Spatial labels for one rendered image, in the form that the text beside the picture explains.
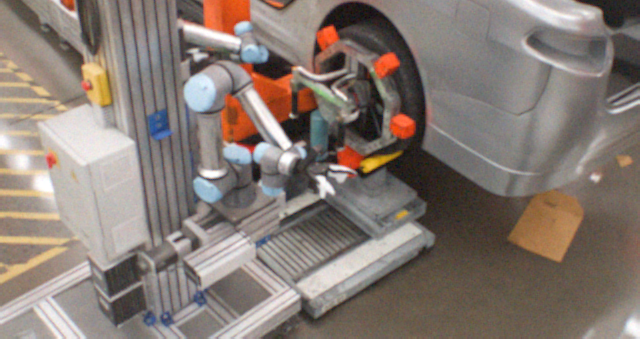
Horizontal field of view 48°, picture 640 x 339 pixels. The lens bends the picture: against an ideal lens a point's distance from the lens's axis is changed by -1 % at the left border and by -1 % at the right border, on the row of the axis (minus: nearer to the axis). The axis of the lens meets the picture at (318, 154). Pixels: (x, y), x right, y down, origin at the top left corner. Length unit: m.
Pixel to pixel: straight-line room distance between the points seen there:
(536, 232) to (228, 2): 2.10
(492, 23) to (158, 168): 1.39
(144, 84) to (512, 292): 2.18
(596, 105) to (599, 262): 1.39
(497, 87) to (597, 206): 1.74
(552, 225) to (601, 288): 0.49
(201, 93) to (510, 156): 1.31
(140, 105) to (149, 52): 0.19
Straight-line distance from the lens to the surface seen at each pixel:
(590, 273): 4.13
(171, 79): 2.68
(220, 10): 3.42
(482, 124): 3.12
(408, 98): 3.36
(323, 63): 3.66
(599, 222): 4.46
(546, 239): 4.23
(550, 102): 2.92
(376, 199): 3.93
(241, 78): 2.61
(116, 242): 2.84
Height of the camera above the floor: 2.75
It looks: 37 degrees down
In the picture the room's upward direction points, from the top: 2 degrees clockwise
